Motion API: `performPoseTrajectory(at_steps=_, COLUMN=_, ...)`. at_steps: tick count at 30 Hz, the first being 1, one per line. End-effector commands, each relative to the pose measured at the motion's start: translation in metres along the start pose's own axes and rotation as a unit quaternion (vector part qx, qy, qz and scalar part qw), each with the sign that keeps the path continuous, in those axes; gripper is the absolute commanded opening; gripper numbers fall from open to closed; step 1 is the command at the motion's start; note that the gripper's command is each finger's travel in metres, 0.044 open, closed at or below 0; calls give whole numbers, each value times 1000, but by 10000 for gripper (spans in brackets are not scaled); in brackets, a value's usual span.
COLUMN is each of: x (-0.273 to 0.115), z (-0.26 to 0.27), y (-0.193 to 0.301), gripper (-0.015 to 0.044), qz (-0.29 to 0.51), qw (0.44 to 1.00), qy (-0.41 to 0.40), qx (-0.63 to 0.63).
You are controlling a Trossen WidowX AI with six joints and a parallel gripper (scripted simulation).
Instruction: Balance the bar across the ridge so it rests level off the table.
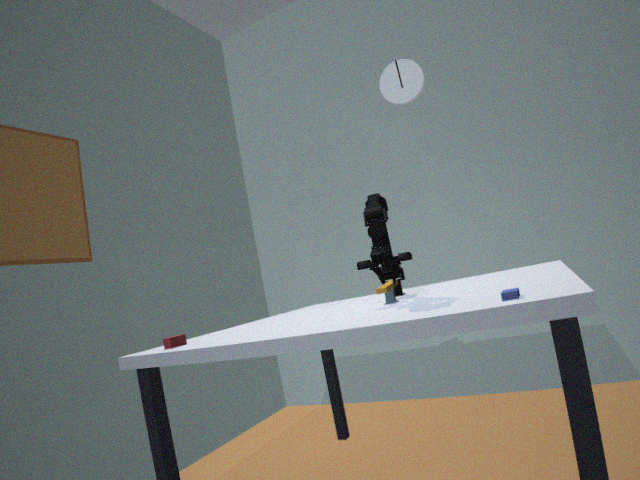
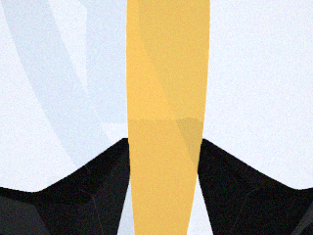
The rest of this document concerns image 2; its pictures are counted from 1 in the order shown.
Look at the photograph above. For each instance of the yellow bar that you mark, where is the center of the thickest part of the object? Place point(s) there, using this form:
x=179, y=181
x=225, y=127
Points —
x=166, y=82

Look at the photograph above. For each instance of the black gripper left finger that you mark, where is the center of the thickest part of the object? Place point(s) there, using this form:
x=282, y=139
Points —
x=88, y=201

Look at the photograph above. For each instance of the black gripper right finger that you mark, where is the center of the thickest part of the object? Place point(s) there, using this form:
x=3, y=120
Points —
x=243, y=201

